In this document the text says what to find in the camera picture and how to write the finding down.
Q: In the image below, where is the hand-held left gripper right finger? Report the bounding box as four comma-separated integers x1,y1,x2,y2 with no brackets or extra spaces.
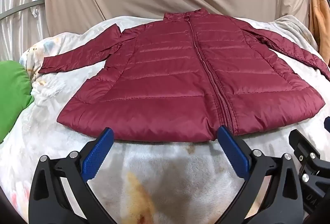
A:
217,126,306,224

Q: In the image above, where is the white printed blanket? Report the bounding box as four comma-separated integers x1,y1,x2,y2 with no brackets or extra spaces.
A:
0,15,330,224

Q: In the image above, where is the orange hanging cloth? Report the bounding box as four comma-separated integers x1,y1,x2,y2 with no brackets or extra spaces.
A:
308,0,330,66

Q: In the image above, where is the green cloth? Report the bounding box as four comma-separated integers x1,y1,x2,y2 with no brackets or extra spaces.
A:
0,60,35,143

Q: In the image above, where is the maroon puffer jacket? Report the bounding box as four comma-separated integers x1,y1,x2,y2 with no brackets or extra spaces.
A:
38,8,330,142

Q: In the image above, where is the white satin curtain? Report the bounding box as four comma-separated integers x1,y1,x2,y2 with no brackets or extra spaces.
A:
0,0,51,62

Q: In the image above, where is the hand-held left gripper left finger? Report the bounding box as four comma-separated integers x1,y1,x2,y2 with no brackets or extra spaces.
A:
28,127,114,224

